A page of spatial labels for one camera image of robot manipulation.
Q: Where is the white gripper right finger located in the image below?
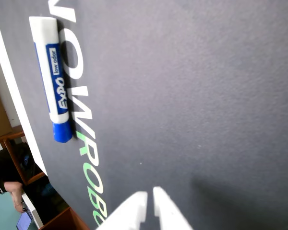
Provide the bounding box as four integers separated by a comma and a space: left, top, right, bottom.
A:
153, 186, 194, 230

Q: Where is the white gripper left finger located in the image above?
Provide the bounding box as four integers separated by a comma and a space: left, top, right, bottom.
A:
95, 191, 148, 230

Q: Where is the blue Expo whiteboard marker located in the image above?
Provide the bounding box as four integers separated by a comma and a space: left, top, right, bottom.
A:
28, 16, 73, 144

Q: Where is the person's hand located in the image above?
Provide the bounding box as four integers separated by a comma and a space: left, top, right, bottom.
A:
13, 200, 27, 214

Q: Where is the laptop screen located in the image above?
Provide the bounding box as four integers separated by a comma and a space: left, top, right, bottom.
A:
16, 211, 33, 230

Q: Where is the dark grey WOWROBO mat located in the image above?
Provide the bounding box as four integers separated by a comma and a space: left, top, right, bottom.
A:
0, 0, 288, 230

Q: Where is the person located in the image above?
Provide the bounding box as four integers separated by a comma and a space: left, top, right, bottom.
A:
0, 148, 24, 197

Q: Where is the brown wooden shelf unit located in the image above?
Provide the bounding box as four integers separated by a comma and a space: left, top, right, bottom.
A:
0, 71, 48, 186

